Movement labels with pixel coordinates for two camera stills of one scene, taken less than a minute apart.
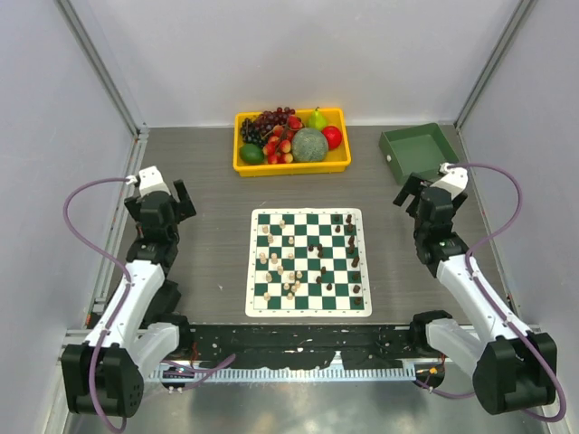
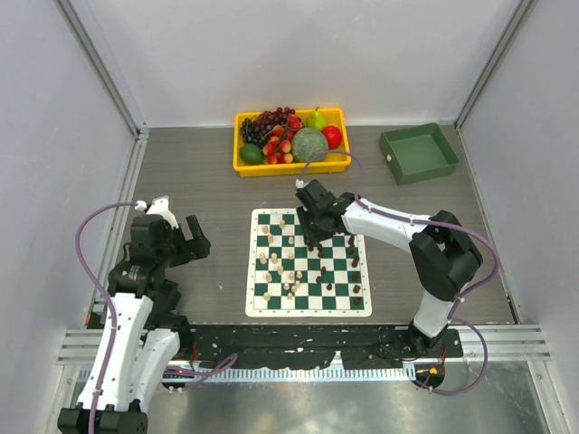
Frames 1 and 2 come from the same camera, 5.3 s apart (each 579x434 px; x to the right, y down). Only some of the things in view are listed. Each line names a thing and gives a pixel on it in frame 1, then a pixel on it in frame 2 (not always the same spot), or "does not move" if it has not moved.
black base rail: (277, 345) does not move
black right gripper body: (413, 210) to (313, 231)
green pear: (317, 121) does not move
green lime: (251, 154) does not move
